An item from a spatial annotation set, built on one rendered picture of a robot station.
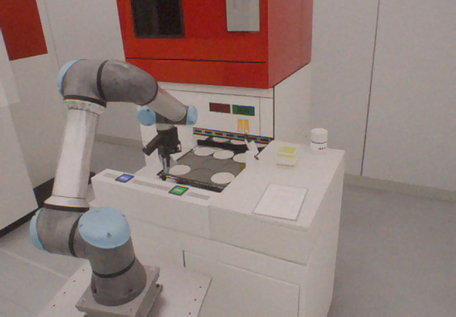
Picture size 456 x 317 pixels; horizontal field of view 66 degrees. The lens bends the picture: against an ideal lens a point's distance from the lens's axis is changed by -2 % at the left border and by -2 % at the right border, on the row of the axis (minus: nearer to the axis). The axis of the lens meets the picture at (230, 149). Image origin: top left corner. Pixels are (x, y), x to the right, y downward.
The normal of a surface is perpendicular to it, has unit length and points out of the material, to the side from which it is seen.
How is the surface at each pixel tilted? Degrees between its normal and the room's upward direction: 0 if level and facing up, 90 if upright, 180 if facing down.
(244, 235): 90
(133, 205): 90
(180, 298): 0
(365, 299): 0
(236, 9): 90
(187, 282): 0
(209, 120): 90
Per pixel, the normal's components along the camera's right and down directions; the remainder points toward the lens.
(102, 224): 0.08, -0.87
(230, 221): -0.44, 0.37
